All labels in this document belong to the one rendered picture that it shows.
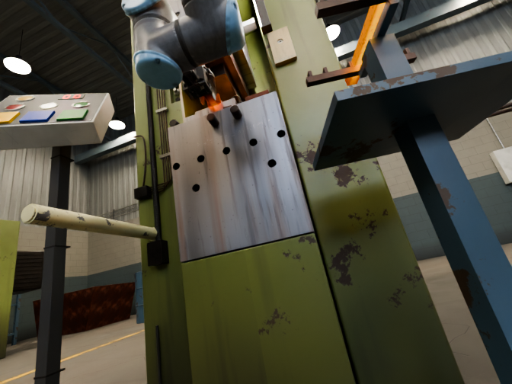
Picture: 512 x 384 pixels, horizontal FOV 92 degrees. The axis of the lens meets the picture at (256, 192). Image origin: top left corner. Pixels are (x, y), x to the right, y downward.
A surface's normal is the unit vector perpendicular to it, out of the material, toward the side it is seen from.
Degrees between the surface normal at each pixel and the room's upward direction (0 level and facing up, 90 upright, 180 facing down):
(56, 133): 150
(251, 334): 90
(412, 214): 90
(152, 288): 90
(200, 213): 90
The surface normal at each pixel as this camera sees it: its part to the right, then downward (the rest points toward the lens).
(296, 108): -0.25, -0.26
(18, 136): 0.25, 0.63
